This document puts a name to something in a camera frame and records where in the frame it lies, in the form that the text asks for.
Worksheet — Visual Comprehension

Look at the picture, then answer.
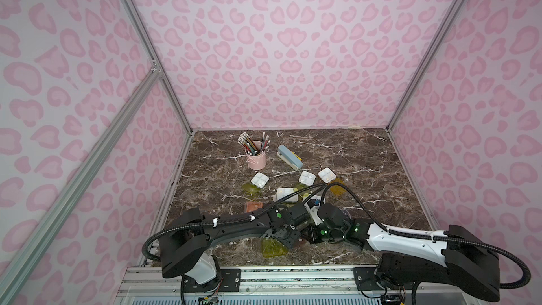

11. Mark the white pillbox green lid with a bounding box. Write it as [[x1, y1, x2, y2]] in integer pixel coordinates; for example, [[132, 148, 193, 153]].
[[262, 239, 289, 258], [294, 171, 316, 199], [241, 172, 270, 196], [274, 188, 299, 203]]

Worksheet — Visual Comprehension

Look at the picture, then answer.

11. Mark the white pillbox green lid front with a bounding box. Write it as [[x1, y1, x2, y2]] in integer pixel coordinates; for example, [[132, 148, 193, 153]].
[[262, 239, 289, 258]]

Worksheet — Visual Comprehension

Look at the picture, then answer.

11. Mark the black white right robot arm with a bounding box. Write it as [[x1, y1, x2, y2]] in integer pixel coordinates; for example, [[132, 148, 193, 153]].
[[306, 199, 501, 302]]

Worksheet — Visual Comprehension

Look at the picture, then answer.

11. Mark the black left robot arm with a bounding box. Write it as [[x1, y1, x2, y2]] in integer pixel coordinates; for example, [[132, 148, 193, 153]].
[[158, 203, 312, 279]]

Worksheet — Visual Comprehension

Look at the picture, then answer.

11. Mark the orange square pillbox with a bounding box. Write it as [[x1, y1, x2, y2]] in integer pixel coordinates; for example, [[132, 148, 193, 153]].
[[245, 201, 263, 213]]

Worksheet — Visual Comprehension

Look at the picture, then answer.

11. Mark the white pillbox green lid back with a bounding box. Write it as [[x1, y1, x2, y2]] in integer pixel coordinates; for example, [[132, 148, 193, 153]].
[[294, 171, 316, 199]]

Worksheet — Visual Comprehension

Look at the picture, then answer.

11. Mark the white pillbox yellow lid far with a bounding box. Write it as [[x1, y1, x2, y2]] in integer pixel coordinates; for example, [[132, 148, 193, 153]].
[[318, 167, 347, 197]]

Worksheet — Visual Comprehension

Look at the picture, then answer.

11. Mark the blue grey stapler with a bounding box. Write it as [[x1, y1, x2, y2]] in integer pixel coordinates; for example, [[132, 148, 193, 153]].
[[277, 145, 303, 170]]

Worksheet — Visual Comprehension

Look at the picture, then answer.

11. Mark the pink pencil cup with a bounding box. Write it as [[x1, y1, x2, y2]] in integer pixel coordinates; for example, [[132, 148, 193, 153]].
[[246, 151, 267, 171]]

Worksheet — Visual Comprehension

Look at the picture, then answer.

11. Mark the coloured pencils bundle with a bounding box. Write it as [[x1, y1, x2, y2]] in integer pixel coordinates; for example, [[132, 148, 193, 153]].
[[237, 131, 270, 156]]

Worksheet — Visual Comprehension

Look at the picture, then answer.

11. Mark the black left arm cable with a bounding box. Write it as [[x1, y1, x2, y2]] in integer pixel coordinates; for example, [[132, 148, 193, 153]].
[[141, 183, 327, 263]]

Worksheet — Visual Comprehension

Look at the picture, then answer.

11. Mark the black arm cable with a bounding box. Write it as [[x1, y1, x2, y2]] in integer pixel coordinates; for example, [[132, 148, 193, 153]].
[[319, 182, 532, 289], [141, 183, 327, 263]]

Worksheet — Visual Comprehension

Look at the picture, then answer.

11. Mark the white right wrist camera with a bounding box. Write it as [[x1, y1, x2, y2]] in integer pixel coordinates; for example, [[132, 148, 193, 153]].
[[305, 203, 323, 226]]

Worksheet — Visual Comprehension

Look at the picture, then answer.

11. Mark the aluminium front rail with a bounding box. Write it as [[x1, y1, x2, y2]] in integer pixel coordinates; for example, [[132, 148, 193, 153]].
[[114, 265, 381, 304]]

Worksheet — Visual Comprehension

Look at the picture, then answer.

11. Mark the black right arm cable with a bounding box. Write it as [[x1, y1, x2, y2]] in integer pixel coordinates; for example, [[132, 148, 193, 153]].
[[319, 182, 532, 289]]

